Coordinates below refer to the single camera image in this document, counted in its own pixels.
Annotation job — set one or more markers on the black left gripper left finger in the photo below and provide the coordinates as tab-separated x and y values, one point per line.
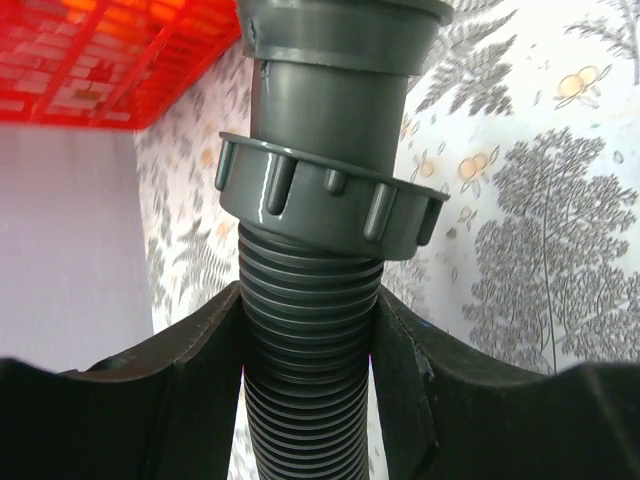
163	409

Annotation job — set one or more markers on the red plastic basket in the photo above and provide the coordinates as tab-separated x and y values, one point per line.
106	64

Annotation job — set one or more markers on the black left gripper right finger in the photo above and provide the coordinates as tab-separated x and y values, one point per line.
448	411

